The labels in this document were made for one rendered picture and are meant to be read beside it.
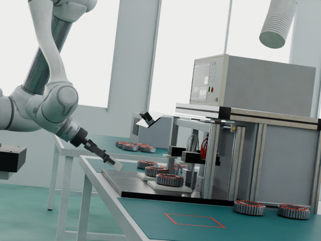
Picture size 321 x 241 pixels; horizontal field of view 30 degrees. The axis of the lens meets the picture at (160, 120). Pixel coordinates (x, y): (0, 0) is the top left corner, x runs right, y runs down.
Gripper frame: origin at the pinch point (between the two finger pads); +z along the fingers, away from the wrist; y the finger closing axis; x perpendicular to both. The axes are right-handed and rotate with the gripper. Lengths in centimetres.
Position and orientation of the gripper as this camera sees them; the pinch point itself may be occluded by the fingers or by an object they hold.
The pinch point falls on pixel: (116, 164)
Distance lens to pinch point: 235.8
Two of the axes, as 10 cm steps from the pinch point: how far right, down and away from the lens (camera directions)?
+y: 2.1, 0.5, -9.8
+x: 5.9, -8.0, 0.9
